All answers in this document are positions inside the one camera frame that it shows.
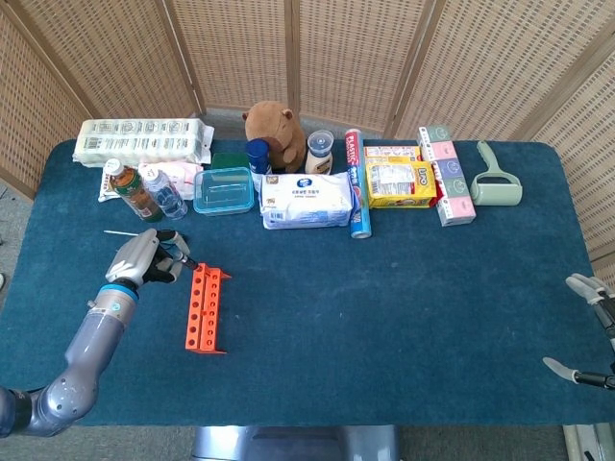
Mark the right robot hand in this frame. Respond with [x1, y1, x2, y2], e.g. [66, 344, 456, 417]
[542, 272, 615, 390]

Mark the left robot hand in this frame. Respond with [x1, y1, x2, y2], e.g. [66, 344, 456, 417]
[104, 228, 193, 286]

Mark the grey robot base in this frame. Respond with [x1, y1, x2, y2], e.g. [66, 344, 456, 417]
[191, 425, 401, 461]

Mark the orange tool rack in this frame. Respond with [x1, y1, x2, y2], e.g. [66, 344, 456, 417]
[184, 262, 233, 355]

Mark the green tea bottle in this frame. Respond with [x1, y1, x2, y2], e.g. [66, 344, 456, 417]
[106, 158, 164, 224]

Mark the clear water bottle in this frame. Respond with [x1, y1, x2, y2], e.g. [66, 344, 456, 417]
[142, 166, 189, 222]

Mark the white red snack pouch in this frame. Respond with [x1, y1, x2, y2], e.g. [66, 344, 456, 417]
[97, 170, 121, 203]

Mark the white pink plastic pack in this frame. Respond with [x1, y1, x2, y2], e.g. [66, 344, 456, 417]
[137, 160, 205, 201]

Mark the clear container blue lid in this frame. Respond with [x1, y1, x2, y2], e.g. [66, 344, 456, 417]
[192, 166, 256, 217]

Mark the white egg carton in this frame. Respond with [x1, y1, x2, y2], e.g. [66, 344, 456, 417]
[72, 117, 215, 168]

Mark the dark green box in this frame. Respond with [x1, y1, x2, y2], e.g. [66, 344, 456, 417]
[209, 152, 252, 170]

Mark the green lint roller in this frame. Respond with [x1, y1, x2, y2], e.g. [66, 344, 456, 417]
[469, 140, 524, 207]

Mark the blue capped spray can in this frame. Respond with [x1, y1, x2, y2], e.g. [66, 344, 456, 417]
[245, 138, 274, 193]

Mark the pastel tissue multipack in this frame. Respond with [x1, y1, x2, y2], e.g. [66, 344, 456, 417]
[416, 125, 478, 228]

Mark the white wet wipes pack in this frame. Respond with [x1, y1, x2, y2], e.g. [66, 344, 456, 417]
[259, 172, 357, 231]

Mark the brown capybara plush toy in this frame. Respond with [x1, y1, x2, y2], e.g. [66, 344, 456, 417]
[241, 101, 308, 175]

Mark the white bottle clear cap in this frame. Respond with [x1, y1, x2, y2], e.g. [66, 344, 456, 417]
[304, 129, 335, 176]

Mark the yellow snack bag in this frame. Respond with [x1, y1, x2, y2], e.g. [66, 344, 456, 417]
[365, 160, 438, 209]

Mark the blue can lying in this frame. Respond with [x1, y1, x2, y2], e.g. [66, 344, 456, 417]
[343, 128, 374, 240]

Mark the white yellow snack box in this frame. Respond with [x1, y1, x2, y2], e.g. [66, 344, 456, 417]
[363, 145, 422, 164]

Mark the wicker folding screen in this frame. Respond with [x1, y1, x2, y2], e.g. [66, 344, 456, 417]
[0, 0, 615, 275]

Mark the grey metal frame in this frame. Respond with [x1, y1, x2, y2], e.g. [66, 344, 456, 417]
[561, 423, 615, 461]

